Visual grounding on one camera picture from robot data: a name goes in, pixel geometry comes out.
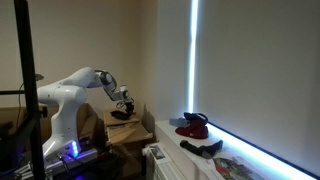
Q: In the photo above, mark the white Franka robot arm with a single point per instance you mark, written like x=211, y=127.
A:
x=63, y=96

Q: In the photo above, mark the light wooden cabinet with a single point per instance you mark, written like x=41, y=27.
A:
x=108, y=119

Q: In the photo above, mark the white radiator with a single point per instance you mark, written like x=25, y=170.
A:
x=163, y=170

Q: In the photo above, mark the wrist camera assembly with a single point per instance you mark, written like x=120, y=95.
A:
x=120, y=104

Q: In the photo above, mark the black camera stand pole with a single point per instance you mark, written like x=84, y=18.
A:
x=28, y=83

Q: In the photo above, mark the light blue cap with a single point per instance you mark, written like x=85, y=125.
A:
x=176, y=122

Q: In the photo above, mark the maroon baseball cap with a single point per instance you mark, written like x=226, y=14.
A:
x=195, y=130

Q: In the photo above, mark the narrow white roller blind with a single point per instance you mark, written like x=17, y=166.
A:
x=173, y=60

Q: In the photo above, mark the colourful printed magazine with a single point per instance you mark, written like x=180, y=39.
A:
x=233, y=168

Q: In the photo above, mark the photo leaflet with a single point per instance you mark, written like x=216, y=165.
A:
x=156, y=153

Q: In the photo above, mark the navy blue cap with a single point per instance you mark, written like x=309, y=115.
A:
x=193, y=116

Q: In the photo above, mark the wide white roller blind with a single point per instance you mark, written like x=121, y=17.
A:
x=260, y=66

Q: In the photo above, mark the white window sill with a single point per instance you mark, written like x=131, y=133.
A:
x=181, y=151

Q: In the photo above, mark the pull-out wooden drawer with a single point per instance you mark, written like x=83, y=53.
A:
x=130, y=133

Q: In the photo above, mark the grey simplehuman booklet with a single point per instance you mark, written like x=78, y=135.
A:
x=116, y=126

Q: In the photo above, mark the black plastic tray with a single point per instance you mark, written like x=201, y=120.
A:
x=116, y=116

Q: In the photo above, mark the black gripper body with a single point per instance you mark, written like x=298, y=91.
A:
x=129, y=106

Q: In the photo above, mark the metal robot base platform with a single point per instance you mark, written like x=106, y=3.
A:
x=83, y=156

